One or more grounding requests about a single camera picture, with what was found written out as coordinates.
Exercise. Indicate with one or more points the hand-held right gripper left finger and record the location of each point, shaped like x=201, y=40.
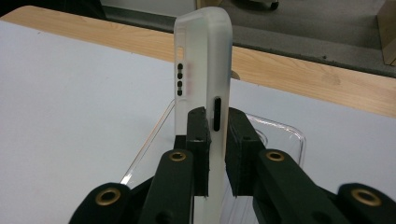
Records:
x=174, y=183

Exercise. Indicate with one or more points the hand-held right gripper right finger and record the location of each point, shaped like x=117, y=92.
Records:
x=280, y=186

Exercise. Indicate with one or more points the clear plastic tray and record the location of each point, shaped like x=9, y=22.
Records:
x=280, y=137

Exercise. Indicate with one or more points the translucent blue phone case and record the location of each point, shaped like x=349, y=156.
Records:
x=218, y=56

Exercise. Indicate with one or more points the white board sheet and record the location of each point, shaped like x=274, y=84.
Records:
x=77, y=118

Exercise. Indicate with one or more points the light wooden desk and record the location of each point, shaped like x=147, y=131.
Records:
x=387, y=31

